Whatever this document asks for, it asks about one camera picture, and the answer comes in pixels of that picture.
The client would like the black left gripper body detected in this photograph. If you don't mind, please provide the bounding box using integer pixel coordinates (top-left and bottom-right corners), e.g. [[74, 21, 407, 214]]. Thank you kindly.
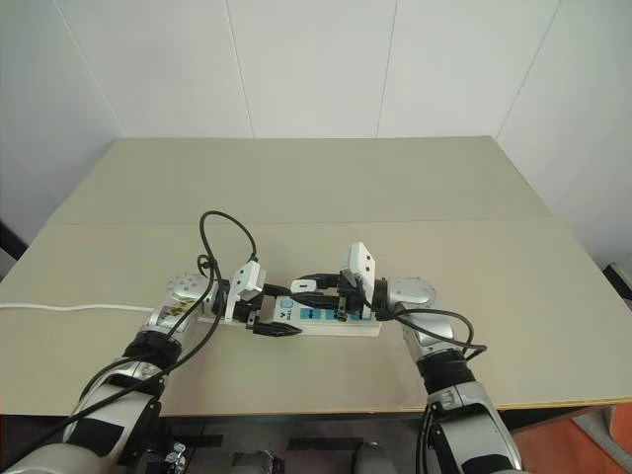
[[231, 290, 271, 330]]

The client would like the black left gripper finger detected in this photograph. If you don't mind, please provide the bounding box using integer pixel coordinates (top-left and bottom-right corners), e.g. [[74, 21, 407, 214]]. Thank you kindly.
[[261, 283, 296, 303], [246, 319, 303, 338]]

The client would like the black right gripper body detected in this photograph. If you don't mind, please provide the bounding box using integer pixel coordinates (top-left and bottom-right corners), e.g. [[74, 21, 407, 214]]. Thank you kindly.
[[338, 281, 370, 320]]

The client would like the white blue power strip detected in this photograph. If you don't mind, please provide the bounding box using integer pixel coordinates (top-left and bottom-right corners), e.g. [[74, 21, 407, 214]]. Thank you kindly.
[[197, 294, 384, 341]]

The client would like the black tape strip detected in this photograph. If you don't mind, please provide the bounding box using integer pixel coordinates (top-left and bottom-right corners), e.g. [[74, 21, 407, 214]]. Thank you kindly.
[[181, 432, 224, 447], [287, 435, 364, 451]]

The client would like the black object beside table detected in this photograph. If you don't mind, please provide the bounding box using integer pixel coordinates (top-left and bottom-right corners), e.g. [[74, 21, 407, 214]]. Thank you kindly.
[[0, 219, 26, 271]]

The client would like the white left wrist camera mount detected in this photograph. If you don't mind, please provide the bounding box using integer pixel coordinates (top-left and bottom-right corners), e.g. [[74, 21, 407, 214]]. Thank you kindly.
[[220, 262, 269, 325]]

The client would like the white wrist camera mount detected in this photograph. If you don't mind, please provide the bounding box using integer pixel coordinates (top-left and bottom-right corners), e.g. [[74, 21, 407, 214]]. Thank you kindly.
[[340, 241, 379, 298], [220, 262, 269, 325]]

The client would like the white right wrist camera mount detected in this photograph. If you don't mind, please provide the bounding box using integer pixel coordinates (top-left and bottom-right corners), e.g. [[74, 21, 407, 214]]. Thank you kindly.
[[340, 241, 379, 298]]

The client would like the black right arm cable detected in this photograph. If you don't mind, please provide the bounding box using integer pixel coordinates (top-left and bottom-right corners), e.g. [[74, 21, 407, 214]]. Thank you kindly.
[[362, 290, 489, 474]]

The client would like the white power strip cable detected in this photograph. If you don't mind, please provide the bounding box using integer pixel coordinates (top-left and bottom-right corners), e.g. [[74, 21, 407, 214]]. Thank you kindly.
[[0, 301, 155, 314]]

